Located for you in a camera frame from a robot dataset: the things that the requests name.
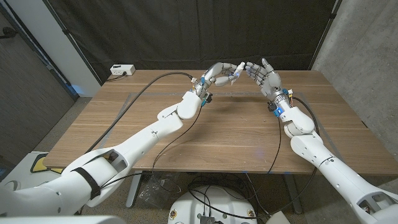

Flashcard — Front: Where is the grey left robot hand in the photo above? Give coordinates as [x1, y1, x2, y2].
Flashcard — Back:
[191, 61, 242, 100]

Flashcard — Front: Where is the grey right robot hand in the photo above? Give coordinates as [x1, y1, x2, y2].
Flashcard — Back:
[244, 57, 295, 108]

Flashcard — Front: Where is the white toothpaste tube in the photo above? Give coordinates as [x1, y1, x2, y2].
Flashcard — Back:
[232, 61, 246, 84]

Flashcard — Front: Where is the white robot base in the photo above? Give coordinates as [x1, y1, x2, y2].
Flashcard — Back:
[167, 185, 258, 224]

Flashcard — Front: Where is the white power strip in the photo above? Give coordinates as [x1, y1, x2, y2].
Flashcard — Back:
[109, 64, 136, 77]

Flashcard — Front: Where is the black backdrop curtain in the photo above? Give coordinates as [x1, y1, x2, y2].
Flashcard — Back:
[43, 0, 343, 85]

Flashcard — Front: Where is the black backdrop stand pole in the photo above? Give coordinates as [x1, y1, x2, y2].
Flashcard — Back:
[42, 0, 103, 85]
[307, 0, 343, 71]

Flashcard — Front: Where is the grey table leg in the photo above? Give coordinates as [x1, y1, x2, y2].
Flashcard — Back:
[126, 170, 144, 208]
[282, 174, 303, 215]

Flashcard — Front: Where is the clear plastic bag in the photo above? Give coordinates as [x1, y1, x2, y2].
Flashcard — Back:
[138, 171, 183, 208]

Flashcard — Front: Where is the white panel corner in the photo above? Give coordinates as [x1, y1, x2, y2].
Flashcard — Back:
[266, 208, 292, 224]

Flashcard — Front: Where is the grey electronics module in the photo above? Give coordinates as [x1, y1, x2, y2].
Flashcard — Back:
[198, 214, 216, 224]

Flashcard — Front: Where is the dark wood panel door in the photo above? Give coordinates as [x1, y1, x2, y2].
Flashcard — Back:
[0, 12, 77, 166]

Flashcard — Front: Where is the white yellow floor mat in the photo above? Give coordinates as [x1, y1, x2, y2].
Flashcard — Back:
[0, 151, 81, 190]

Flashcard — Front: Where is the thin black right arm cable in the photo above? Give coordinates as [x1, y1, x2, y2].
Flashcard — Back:
[267, 114, 283, 175]

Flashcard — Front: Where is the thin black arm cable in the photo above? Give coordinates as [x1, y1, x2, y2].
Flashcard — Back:
[99, 105, 205, 195]
[267, 114, 283, 175]

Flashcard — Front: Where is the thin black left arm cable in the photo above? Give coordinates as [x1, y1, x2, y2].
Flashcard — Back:
[99, 105, 205, 195]

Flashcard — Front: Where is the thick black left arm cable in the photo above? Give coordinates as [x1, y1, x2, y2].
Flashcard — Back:
[85, 72, 195, 154]

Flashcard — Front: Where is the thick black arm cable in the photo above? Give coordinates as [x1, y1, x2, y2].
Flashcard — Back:
[85, 72, 195, 154]
[188, 96, 321, 218]

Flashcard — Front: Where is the black power cable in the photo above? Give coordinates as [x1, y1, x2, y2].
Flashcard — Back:
[106, 72, 127, 82]

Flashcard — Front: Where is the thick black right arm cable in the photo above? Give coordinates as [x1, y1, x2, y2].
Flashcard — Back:
[188, 96, 321, 218]

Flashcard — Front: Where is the black door handle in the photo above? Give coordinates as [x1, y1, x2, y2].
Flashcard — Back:
[0, 26, 19, 40]

